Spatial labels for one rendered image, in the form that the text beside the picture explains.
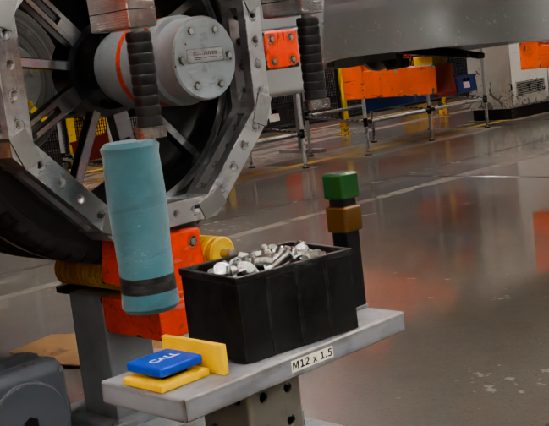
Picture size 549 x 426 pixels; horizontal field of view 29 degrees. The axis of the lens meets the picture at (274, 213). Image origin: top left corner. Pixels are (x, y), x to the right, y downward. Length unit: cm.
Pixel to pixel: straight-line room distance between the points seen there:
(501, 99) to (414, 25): 564
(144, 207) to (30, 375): 34
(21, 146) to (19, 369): 36
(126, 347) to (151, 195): 43
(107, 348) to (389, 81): 436
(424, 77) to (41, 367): 443
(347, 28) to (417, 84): 147
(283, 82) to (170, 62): 98
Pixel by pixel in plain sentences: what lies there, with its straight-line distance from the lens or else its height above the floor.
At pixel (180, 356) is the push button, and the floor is 48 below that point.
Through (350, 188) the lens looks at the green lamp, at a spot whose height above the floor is 64.
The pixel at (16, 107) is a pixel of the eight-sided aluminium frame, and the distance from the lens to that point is 160.
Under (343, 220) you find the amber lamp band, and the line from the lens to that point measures 157.
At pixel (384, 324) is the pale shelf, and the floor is 44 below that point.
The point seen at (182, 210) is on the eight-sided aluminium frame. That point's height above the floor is 60.
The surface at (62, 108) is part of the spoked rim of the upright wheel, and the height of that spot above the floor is 80.
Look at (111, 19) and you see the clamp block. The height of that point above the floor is 92.
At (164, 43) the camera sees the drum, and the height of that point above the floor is 88.
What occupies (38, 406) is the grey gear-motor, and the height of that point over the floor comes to 34.
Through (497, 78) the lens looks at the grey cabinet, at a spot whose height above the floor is 38.
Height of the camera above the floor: 85
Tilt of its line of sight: 9 degrees down
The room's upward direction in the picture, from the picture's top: 7 degrees counter-clockwise
